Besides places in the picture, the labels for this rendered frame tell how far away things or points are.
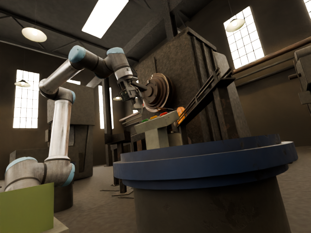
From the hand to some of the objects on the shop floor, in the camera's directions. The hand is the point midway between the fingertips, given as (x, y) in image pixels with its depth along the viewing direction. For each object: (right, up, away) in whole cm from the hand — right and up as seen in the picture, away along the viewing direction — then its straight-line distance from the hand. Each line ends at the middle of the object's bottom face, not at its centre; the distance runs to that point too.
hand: (141, 111), depth 91 cm
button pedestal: (+14, -62, -18) cm, 66 cm away
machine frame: (+54, -85, +109) cm, 148 cm away
